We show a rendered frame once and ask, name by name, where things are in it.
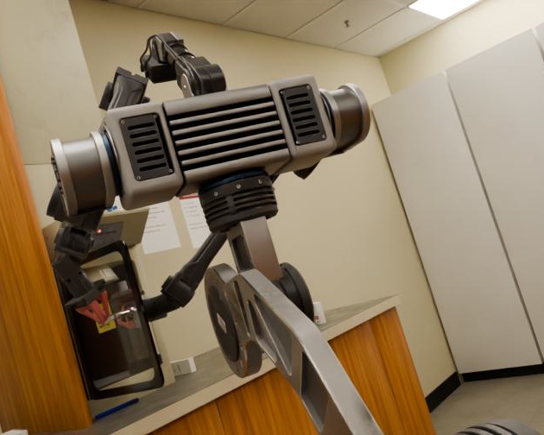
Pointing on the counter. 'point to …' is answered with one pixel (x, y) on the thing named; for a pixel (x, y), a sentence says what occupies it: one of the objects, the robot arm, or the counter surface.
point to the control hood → (130, 235)
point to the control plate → (106, 234)
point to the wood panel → (20, 285)
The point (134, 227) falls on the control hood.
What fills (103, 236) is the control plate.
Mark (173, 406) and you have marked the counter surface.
